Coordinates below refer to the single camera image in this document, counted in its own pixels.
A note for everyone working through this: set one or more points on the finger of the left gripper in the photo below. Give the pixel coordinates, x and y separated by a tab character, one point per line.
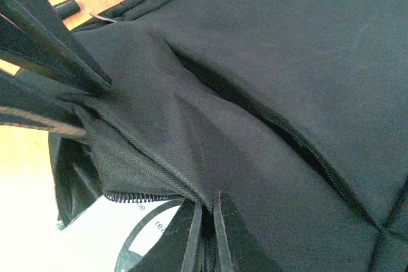
34	37
29	107

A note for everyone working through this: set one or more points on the grey square book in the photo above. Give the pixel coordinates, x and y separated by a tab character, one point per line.
111	236

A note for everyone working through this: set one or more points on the black student backpack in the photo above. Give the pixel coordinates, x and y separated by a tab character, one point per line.
288	115

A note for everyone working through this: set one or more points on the pink cap black highlighter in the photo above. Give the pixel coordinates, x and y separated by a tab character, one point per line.
66	9

